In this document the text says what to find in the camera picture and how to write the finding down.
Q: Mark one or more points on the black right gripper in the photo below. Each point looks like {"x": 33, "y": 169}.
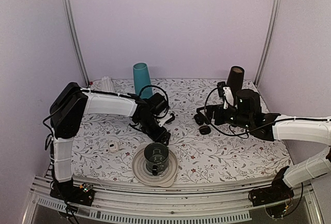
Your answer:
{"x": 217, "y": 108}

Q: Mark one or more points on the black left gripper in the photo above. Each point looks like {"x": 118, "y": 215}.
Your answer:
{"x": 158, "y": 136}

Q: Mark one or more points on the white earbuds charging case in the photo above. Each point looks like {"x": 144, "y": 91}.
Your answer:
{"x": 170, "y": 117}

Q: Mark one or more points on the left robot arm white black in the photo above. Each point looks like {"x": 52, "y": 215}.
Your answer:
{"x": 74, "y": 102}

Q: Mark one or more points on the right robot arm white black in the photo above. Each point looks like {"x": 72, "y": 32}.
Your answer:
{"x": 282, "y": 127}

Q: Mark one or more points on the black earbud case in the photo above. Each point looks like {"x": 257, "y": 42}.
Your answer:
{"x": 204, "y": 130}

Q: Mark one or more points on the small white earbud case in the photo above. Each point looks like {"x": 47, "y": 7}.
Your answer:
{"x": 113, "y": 147}

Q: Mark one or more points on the black cylindrical object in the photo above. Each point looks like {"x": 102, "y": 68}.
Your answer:
{"x": 199, "y": 119}

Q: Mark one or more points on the dark green glass mug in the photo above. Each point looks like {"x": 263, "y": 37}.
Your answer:
{"x": 157, "y": 158}

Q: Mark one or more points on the beige round plate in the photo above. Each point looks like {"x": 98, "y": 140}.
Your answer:
{"x": 164, "y": 179}

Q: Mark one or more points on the dark brown plastic cup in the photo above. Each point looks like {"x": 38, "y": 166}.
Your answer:
{"x": 235, "y": 78}

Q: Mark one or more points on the white floral table mat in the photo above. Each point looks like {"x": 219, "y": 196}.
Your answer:
{"x": 220, "y": 156}

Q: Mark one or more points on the teal plastic cup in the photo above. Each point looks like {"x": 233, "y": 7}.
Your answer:
{"x": 141, "y": 79}

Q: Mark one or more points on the white ribbed plastic object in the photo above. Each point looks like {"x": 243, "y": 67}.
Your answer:
{"x": 107, "y": 85}

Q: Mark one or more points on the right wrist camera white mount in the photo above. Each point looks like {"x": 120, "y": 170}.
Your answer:
{"x": 225, "y": 93}

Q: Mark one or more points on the aluminium front rail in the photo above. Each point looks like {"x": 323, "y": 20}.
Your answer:
{"x": 121, "y": 202}

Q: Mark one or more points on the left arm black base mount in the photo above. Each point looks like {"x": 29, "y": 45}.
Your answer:
{"x": 67, "y": 191}

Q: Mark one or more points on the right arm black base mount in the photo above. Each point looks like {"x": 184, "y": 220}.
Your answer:
{"x": 277, "y": 191}

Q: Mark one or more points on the right aluminium frame post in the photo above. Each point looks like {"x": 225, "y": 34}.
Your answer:
{"x": 267, "y": 42}

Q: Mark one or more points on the aluminium frame post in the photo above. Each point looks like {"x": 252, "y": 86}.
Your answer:
{"x": 75, "y": 41}
{"x": 267, "y": 42}

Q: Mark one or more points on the left aluminium frame post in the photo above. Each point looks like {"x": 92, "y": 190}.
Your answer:
{"x": 75, "y": 41}

